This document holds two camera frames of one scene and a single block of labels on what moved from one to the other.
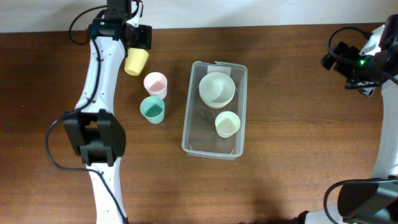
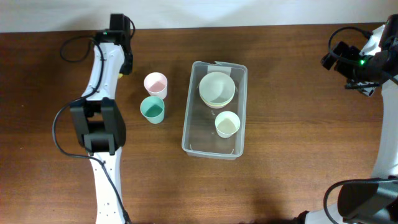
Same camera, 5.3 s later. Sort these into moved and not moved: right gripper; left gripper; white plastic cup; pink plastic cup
Moved: left gripper
Not moved: right gripper; white plastic cup; pink plastic cup
